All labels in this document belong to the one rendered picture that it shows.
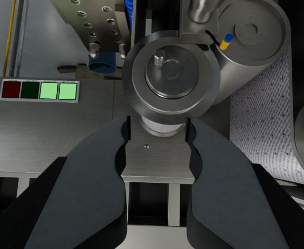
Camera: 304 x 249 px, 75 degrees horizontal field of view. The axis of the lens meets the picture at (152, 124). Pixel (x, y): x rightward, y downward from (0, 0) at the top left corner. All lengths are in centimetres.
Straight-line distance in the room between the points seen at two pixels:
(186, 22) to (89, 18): 35
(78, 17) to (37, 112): 32
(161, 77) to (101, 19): 35
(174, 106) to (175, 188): 38
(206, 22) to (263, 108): 20
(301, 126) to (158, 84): 22
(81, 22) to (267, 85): 48
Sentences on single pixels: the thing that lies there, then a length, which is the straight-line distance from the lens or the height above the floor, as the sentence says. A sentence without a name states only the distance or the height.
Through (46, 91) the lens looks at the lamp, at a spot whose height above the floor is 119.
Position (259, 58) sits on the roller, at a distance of 36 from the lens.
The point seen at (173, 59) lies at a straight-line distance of 30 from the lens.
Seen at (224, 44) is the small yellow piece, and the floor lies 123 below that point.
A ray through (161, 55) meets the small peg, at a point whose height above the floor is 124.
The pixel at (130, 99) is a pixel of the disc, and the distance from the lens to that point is 30.
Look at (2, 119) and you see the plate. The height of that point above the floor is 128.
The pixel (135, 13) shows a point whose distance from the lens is 36.
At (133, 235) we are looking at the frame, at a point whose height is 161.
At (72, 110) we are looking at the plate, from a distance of 67.
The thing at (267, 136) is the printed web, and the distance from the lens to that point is 40.
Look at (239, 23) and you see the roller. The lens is 37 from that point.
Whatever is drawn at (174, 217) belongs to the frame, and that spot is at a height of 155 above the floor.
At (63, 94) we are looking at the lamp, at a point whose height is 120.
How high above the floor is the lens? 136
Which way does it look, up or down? 8 degrees down
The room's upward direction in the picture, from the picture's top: 178 degrees counter-clockwise
